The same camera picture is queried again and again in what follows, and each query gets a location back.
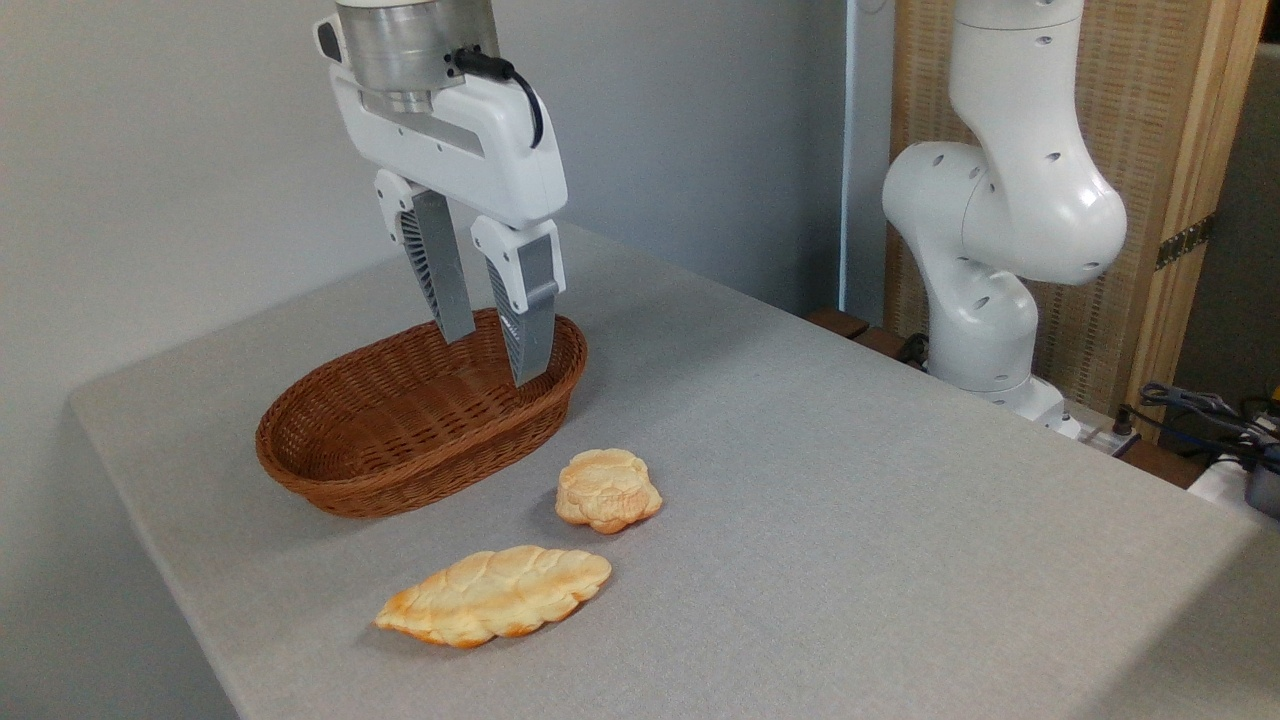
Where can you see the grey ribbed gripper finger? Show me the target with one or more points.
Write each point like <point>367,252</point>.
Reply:
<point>528,315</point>
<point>442,275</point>

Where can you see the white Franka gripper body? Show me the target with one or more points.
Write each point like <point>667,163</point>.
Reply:
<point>500,165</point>

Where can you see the small round bread roll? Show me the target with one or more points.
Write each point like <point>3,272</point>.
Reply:
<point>605,492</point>

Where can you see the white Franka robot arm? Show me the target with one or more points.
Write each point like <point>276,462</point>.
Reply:
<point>1000,200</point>

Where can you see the long braided bread loaf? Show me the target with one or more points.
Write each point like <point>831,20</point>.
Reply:
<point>495,595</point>

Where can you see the brown wicker oval basket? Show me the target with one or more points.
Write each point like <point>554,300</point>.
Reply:
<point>400,470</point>

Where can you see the wooden woven folding screen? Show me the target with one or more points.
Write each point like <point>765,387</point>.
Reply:
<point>1150,100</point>

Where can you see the metal screen hinge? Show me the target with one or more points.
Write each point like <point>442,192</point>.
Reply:
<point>1185,241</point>

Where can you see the white vertical wall trim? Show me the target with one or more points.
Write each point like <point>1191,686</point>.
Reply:
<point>850,150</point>

